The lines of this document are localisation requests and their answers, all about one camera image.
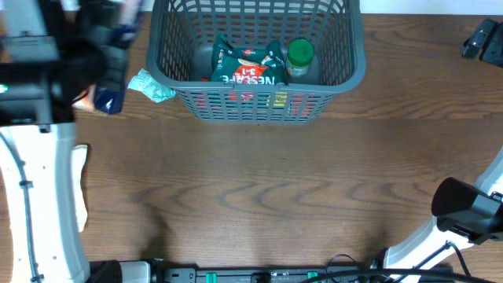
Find Kleenex tissue multipack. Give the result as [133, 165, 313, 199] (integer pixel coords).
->
[72, 0, 145, 116]

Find teal packet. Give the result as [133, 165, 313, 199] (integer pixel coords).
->
[127, 68, 176, 103]

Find beige paper pouch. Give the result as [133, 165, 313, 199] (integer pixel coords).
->
[72, 144, 88, 233]

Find green Nescafe coffee bag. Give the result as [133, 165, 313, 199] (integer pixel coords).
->
[209, 35, 288, 85]

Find green lid jar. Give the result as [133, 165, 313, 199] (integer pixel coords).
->
[286, 39, 314, 78]

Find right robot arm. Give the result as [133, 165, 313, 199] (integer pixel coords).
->
[377, 152, 502, 271]

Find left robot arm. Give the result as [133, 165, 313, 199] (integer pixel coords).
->
[1, 0, 124, 282]

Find grey plastic basket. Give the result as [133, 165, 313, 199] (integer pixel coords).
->
[147, 0, 366, 123]

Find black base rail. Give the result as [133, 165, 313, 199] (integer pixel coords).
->
[87, 259, 362, 283]

